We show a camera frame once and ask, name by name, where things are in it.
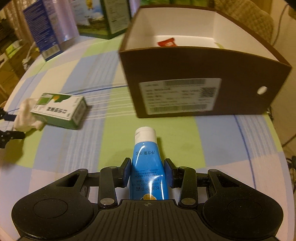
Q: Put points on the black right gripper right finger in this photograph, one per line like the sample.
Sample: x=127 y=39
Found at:
x=184 y=178

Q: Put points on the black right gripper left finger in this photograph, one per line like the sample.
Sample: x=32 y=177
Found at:
x=111 y=178

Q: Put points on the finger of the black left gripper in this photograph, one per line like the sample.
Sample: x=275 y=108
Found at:
x=6 y=116
x=10 y=135

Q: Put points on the white cloth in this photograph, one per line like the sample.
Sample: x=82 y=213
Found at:
x=25 y=121

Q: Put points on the blue hand cream tube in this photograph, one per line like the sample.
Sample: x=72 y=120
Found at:
x=147 y=178

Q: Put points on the green white medicine box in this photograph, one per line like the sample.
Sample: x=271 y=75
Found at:
x=62 y=110

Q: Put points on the red candy packet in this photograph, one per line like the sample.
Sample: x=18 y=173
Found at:
x=167 y=43

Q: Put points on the brown cardboard box with packs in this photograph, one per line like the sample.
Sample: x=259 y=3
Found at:
x=12 y=55

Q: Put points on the plaid tablecloth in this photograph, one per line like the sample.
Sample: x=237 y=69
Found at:
x=245 y=147

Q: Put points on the tall blue carton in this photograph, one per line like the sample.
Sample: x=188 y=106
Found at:
x=52 y=26

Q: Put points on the brown cardboard shoe box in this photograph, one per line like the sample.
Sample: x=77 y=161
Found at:
x=219 y=66

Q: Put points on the milk carton box with cow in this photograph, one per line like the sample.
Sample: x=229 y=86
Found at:
x=104 y=19

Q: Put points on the quilted beige chair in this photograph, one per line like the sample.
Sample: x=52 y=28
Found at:
x=249 y=14

